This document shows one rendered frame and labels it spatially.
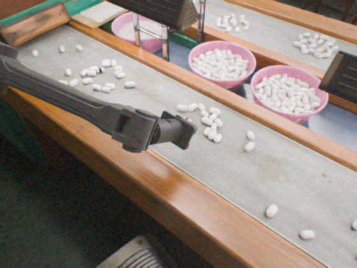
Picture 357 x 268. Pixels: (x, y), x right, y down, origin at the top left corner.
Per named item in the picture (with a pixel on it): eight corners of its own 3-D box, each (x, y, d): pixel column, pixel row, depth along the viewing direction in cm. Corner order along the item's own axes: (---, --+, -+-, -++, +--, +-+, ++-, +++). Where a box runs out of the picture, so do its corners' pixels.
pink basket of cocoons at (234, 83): (246, 105, 105) (251, 86, 97) (180, 92, 110) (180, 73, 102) (254, 65, 121) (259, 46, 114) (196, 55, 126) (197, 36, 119)
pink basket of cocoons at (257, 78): (301, 145, 92) (311, 127, 85) (233, 111, 103) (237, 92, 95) (327, 103, 106) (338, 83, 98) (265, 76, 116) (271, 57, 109)
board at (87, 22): (92, 29, 123) (92, 27, 122) (71, 19, 129) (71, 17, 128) (142, 3, 140) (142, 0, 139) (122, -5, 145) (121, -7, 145)
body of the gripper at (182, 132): (167, 110, 73) (151, 109, 66) (197, 127, 68) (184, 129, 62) (158, 131, 74) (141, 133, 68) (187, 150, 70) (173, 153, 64)
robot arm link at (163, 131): (153, 149, 59) (161, 125, 58) (130, 136, 62) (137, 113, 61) (169, 146, 65) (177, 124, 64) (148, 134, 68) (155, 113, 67)
